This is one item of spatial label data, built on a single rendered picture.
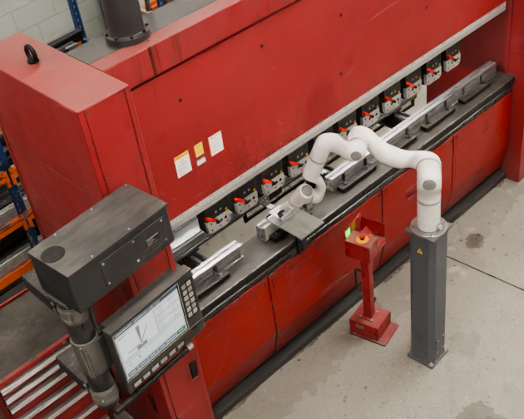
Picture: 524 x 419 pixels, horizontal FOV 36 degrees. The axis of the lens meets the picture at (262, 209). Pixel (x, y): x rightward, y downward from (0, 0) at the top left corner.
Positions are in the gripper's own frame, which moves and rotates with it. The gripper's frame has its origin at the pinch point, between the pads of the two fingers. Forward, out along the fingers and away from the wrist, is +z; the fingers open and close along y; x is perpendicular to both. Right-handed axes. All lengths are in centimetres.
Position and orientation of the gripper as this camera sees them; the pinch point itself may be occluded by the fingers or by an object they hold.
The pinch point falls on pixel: (284, 211)
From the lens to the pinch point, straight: 446.2
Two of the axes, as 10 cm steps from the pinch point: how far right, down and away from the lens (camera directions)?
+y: -7.1, 5.0, -4.9
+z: -3.5, 3.5, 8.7
